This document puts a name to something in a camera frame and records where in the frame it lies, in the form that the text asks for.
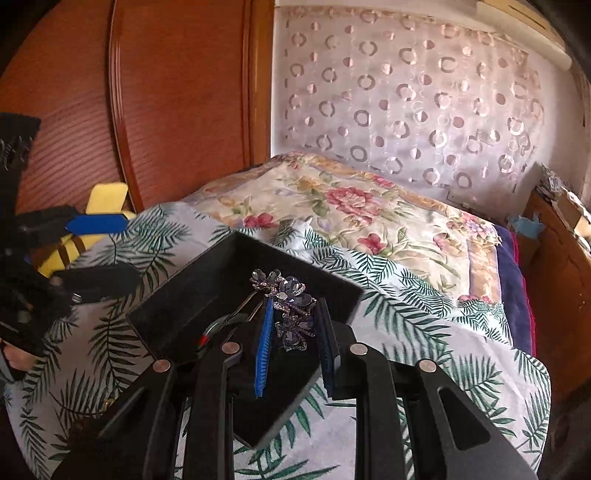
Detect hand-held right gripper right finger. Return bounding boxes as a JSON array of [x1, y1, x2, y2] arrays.
[[316, 298, 541, 480]]

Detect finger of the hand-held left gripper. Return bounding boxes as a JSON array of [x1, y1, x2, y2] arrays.
[[51, 264, 141, 302], [16, 206, 131, 241]]

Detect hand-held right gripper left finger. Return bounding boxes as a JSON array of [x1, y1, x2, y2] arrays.
[[53, 298, 278, 480]]

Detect purple rhinestone flower hair clip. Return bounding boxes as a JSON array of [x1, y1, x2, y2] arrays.
[[249, 269, 319, 354]]

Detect black jewelry box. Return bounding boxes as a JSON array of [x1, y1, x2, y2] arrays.
[[126, 230, 365, 449]]

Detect person's left hand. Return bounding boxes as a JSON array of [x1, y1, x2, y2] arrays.
[[0, 342, 33, 384]]

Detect yellow plush toy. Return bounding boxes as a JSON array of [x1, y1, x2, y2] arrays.
[[37, 183, 138, 278]]

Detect leaf print blanket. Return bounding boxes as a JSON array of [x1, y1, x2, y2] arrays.
[[4, 203, 553, 480]]

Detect wooden headboard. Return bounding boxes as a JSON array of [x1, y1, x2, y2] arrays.
[[0, 0, 276, 215]]

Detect floral quilt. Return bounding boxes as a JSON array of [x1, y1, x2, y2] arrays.
[[185, 151, 514, 326]]

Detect dark blue blanket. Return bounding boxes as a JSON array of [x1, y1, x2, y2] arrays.
[[495, 225, 533, 357]]

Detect blue plastic bag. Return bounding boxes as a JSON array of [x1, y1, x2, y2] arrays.
[[507, 211, 549, 241]]

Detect wooden cabinet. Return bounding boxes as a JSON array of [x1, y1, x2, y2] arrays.
[[510, 188, 591, 409]]

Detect cardboard box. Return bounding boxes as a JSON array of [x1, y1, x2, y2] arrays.
[[551, 193, 591, 234]]

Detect pile of papers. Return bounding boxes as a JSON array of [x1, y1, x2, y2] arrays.
[[534, 162, 575, 195]]

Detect circle patterned wall cloth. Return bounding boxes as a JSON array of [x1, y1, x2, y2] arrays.
[[271, 6, 549, 197]]

